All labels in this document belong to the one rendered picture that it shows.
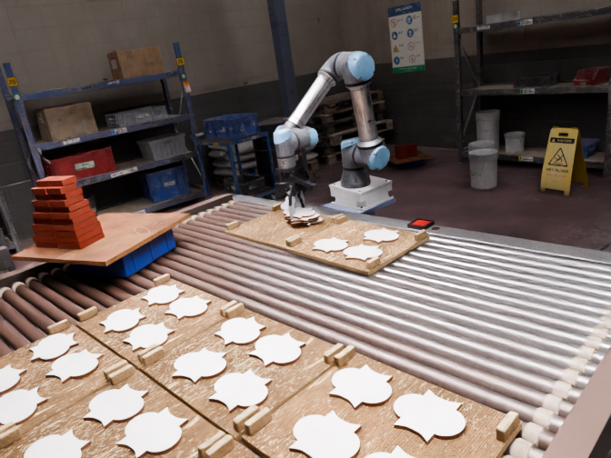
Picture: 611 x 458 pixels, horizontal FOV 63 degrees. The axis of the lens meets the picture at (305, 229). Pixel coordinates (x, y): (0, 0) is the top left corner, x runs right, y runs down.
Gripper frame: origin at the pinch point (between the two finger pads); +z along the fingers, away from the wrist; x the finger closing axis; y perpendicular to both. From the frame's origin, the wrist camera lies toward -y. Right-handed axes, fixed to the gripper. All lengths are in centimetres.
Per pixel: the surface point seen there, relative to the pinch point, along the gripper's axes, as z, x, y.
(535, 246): 7, 8, -93
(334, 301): 7, 57, -41
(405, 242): 5, 15, -50
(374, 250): 4.1, 25.3, -42.4
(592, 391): 3, 85, -107
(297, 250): 5.0, 27.3, -12.8
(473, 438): 5, 102, -88
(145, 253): 2, 47, 45
